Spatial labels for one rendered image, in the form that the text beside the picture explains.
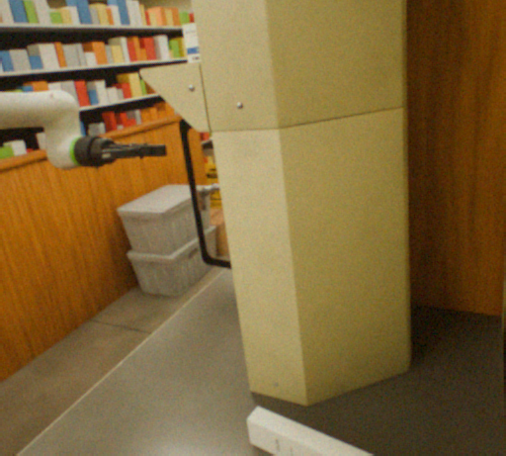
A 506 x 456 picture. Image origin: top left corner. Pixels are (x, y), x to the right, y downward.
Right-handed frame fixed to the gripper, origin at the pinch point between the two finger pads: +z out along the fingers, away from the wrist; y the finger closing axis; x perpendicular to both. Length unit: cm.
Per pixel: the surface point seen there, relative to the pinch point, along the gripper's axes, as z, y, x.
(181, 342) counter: 23, -29, 37
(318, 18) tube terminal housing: 60, -33, -24
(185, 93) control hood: 41, -38, -16
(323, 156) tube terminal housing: 60, -33, -6
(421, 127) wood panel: 69, -1, -4
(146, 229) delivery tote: -120, 117, 78
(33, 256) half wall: -150, 55, 72
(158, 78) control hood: 36, -38, -19
